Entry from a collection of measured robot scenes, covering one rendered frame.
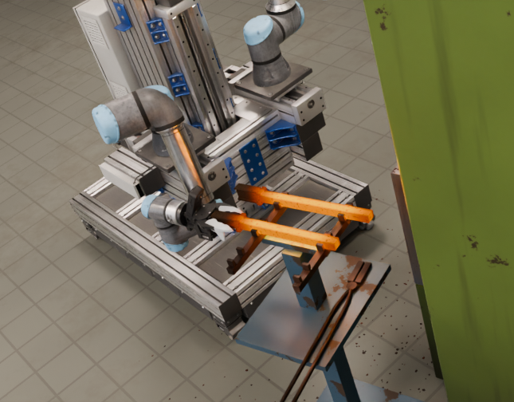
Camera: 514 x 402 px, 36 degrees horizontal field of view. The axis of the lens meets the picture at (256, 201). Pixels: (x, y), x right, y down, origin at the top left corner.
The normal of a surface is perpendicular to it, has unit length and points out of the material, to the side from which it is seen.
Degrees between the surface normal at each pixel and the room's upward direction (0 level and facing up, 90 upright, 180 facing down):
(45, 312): 0
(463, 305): 90
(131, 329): 0
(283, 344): 0
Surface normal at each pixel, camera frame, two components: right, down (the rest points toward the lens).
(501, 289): -0.54, 0.62
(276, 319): -0.27, -0.76
